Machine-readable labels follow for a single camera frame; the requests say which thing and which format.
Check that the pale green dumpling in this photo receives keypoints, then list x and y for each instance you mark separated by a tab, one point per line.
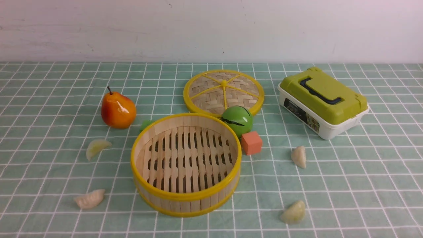
95	147
295	213

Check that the small green block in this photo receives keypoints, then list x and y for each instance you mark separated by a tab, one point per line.
145	124

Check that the cream dumpling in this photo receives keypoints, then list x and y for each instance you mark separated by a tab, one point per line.
298	156
90	200

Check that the green white lunch box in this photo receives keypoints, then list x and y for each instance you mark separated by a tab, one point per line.
321	102

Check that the green toy apple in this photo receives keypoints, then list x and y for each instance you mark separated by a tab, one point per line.
239	119

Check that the bamboo steamer tray yellow rim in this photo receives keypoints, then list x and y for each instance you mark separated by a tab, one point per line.
186	165

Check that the orange foam cube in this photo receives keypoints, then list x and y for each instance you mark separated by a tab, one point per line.
251	143

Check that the woven bamboo steamer lid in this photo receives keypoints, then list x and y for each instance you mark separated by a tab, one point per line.
212	92

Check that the orange red toy pear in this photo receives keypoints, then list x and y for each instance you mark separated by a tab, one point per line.
117	111

